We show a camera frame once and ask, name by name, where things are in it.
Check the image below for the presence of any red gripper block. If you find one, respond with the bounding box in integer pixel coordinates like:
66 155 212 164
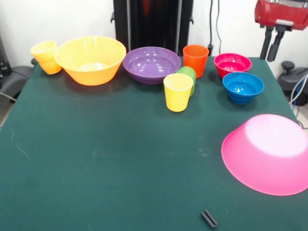
254 0 308 63

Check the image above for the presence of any large pink bowl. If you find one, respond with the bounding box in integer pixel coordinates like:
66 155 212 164
221 114 308 197

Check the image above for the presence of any small crimson bowl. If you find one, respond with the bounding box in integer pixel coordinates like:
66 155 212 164
214 53 253 79

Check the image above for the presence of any blue bowl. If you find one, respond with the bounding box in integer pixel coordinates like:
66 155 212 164
222 72 265 105

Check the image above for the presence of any orange cup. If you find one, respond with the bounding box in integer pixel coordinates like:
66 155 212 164
182 44 209 79

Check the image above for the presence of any green cup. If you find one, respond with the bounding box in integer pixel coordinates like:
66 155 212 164
176 66 197 97

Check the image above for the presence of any yellow cup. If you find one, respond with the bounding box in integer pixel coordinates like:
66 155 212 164
163 73 194 113
30 40 63 75

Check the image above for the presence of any purple bowl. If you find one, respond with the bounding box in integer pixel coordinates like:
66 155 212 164
122 46 182 86

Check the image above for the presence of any black equipment stand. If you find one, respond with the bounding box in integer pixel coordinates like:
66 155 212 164
110 0 194 56

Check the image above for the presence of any large orange bowl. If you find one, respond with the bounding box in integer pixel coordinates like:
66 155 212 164
54 35 127 87

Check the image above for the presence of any small black plastic piece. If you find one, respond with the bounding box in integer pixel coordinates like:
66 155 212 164
200 209 218 229

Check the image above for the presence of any dark green table cloth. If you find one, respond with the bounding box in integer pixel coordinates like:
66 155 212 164
0 54 308 231

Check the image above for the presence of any black wall cable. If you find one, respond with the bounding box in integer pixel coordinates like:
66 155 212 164
208 0 215 57
216 0 223 55

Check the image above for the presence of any blue cable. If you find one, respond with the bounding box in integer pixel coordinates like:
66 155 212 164
290 77 308 130

